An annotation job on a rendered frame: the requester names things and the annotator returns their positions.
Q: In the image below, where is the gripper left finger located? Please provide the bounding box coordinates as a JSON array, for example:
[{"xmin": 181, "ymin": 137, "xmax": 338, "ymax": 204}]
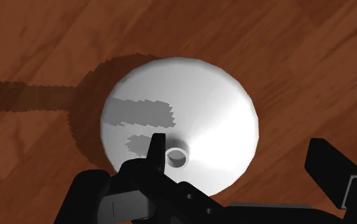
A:
[{"xmin": 53, "ymin": 132, "xmax": 225, "ymax": 224}]

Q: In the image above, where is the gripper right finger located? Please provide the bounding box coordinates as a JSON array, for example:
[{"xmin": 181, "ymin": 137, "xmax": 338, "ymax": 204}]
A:
[{"xmin": 304, "ymin": 137, "xmax": 357, "ymax": 224}]

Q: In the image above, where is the white funnel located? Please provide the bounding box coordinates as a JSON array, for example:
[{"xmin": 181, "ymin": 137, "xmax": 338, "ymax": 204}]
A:
[{"xmin": 99, "ymin": 57, "xmax": 260, "ymax": 197}]

